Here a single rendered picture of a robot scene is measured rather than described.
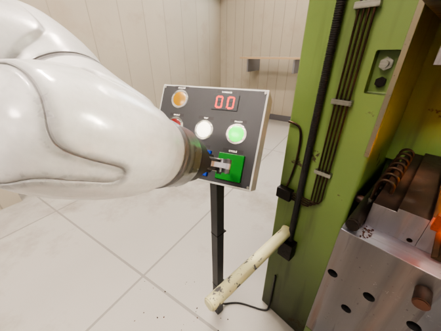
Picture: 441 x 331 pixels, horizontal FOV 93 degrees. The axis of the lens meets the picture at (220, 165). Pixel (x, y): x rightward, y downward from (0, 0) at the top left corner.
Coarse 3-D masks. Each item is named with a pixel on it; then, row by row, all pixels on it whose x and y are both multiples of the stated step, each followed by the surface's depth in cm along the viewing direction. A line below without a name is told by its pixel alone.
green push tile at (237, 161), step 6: (222, 156) 59; (228, 156) 58; (234, 156) 58; (240, 156) 57; (234, 162) 58; (240, 162) 57; (234, 168) 57; (240, 168) 57; (216, 174) 59; (222, 174) 58; (228, 174) 58; (234, 174) 57; (240, 174) 57; (228, 180) 58; (234, 180) 57; (240, 180) 57
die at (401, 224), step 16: (416, 160) 68; (432, 160) 66; (416, 176) 58; (432, 176) 58; (384, 192) 53; (400, 192) 53; (416, 192) 51; (432, 192) 51; (384, 208) 48; (400, 208) 46; (416, 208) 46; (432, 208) 46; (368, 224) 51; (384, 224) 49; (400, 224) 46; (416, 224) 44; (416, 240) 45; (432, 240) 43
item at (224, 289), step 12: (288, 228) 88; (276, 240) 82; (264, 252) 77; (252, 264) 73; (228, 276) 70; (240, 276) 69; (216, 288) 66; (228, 288) 66; (204, 300) 64; (216, 300) 63
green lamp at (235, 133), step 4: (232, 128) 59; (236, 128) 58; (240, 128) 58; (228, 132) 59; (232, 132) 59; (236, 132) 58; (240, 132) 58; (228, 136) 59; (232, 136) 59; (236, 136) 58; (240, 136) 58; (232, 140) 59; (236, 140) 58
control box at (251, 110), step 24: (168, 96) 67; (192, 96) 64; (216, 96) 61; (240, 96) 59; (264, 96) 57; (192, 120) 63; (216, 120) 61; (240, 120) 59; (264, 120) 57; (216, 144) 60; (240, 144) 58
